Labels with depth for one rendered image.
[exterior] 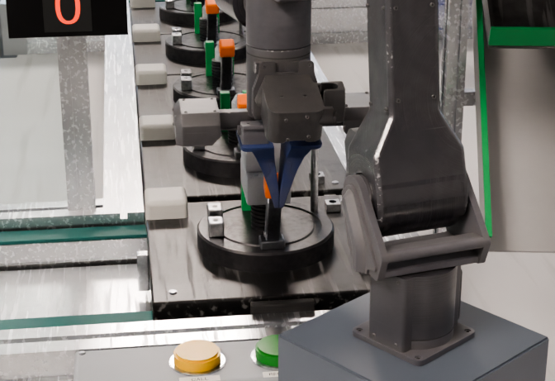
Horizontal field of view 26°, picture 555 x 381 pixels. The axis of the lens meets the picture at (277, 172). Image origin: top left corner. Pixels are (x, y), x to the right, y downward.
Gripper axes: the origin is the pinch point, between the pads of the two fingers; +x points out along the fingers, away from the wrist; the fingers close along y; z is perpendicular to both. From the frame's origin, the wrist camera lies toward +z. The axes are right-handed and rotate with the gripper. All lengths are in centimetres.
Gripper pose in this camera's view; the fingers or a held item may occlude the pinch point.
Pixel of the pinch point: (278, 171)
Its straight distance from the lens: 110.1
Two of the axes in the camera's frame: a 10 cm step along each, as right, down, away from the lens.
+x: 0.0, 9.3, 3.6
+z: 1.2, 3.5, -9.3
